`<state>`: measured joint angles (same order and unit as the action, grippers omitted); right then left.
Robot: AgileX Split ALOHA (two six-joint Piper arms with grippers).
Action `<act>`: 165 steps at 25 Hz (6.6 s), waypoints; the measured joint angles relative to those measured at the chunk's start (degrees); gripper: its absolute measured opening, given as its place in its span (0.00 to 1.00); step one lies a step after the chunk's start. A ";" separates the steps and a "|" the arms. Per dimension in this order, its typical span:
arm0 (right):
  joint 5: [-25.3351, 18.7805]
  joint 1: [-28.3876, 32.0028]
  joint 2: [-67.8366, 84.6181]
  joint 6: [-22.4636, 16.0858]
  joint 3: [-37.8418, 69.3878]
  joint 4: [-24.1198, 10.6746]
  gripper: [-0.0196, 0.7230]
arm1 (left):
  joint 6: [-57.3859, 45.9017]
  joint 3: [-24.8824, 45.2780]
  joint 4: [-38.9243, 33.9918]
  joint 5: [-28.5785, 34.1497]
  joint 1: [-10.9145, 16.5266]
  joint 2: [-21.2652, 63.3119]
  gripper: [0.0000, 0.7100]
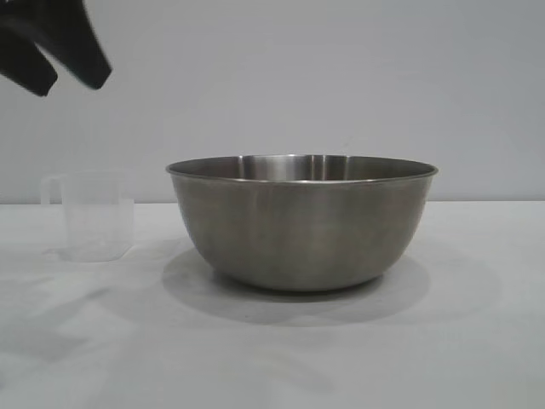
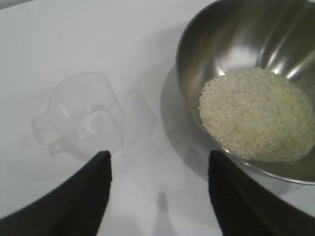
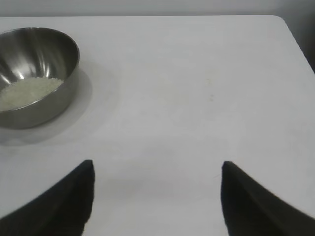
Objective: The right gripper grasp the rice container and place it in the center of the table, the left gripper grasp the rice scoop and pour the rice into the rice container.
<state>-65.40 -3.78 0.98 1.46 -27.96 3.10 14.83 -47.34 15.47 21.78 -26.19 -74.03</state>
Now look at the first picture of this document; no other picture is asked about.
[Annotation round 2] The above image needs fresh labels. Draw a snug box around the translucent plastic measuring cup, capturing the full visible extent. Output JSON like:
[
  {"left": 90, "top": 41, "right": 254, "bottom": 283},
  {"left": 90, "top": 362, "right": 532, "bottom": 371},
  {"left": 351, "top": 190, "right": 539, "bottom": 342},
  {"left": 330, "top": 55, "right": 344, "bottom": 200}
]
[{"left": 40, "top": 169, "right": 136, "bottom": 263}]

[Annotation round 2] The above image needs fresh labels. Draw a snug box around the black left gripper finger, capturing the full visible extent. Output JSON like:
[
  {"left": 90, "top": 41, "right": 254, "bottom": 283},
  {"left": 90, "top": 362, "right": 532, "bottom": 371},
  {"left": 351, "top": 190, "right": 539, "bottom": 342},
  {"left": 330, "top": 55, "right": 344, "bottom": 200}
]
[
  {"left": 0, "top": 0, "right": 59, "bottom": 98},
  {"left": 25, "top": 0, "right": 114, "bottom": 90}
]

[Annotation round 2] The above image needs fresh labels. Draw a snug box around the stainless steel mixing bowl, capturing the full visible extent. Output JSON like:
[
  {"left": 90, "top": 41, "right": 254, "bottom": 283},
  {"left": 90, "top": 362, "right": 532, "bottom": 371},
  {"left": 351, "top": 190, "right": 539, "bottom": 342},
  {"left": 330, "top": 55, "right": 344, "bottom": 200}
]
[{"left": 164, "top": 153, "right": 440, "bottom": 293}]

